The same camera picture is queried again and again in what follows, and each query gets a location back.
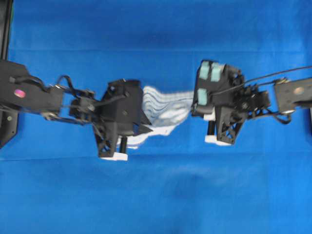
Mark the dark right edge mount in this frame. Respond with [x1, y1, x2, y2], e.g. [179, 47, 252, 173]
[308, 108, 312, 135]

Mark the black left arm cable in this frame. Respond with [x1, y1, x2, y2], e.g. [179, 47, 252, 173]
[0, 92, 130, 115]

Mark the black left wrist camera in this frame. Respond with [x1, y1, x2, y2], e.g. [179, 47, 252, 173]
[100, 79, 152, 137]

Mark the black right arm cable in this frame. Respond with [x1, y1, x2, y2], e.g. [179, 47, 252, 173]
[208, 65, 312, 96]

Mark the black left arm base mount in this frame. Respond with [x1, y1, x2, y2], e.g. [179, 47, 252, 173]
[0, 111, 19, 148]

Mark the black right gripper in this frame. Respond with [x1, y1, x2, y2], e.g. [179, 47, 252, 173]
[204, 64, 271, 146]

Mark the white blue striped towel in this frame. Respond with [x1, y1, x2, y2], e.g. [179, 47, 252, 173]
[127, 86, 194, 149]

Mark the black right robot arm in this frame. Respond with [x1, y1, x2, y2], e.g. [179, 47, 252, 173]
[192, 60, 312, 145]

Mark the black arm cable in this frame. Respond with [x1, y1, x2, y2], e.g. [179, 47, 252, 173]
[208, 65, 312, 96]
[0, 92, 130, 115]

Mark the black frame post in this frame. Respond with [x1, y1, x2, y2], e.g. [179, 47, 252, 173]
[0, 0, 13, 60]

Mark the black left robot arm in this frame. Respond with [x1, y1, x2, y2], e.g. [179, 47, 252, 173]
[0, 59, 128, 161]

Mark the blue table cloth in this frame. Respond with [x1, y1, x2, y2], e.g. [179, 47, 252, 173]
[0, 0, 312, 234]

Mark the black right wrist camera taped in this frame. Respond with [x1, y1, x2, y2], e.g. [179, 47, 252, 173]
[191, 60, 226, 117]

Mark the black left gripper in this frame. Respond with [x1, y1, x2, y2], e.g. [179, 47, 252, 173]
[68, 90, 128, 161]

